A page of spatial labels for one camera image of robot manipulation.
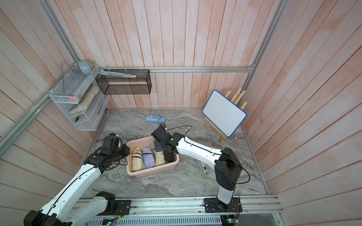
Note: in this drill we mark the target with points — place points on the blue umbrella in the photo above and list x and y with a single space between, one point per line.
155 118

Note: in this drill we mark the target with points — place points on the pink plastic storage box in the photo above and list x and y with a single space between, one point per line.
142 143

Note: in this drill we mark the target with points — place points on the tan beige umbrella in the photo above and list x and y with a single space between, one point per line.
159 159

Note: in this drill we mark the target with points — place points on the purple umbrella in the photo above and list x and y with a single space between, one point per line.
148 157

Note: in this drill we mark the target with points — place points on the plain cream umbrella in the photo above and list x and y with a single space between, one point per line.
137 160

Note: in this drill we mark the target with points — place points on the black umbrella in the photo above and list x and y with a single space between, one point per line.
169 156

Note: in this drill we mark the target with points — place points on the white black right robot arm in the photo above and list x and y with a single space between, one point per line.
225 163

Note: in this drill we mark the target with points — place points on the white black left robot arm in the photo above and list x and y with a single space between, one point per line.
58 211

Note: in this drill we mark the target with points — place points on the small wooden easel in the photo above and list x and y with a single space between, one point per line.
235 99

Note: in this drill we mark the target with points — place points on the blue framed whiteboard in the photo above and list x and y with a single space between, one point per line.
224 114

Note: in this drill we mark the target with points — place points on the pale green ruler tool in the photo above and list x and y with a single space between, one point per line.
111 74

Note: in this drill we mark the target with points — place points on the wooden brush on shelf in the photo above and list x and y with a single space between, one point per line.
85 100

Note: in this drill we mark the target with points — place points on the grey round speaker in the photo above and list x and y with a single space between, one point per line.
85 67

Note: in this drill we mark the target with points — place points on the black wire mesh basket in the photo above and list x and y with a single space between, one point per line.
141 85

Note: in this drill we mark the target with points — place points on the aluminium wall rail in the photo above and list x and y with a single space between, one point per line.
187 69

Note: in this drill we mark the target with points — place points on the white wire shelf rack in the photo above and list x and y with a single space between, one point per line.
80 98

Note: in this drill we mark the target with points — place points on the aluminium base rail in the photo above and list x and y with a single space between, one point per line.
244 210

